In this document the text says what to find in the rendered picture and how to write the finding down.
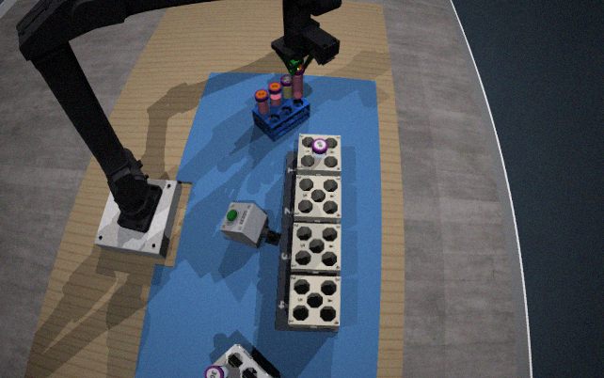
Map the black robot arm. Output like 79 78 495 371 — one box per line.
16 0 342 233

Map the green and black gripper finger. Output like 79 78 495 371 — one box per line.
276 52 301 76
300 54 313 69

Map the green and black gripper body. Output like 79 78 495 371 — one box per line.
271 22 310 61

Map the blue flat mat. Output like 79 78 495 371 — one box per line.
135 72 382 378

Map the grey button housing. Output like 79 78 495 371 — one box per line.
220 202 281 249

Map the blue tube rack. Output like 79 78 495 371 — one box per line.
252 91 310 142

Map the white bucket adapter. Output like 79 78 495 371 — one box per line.
291 223 341 276
288 276 341 329
294 175 342 224
297 134 341 177

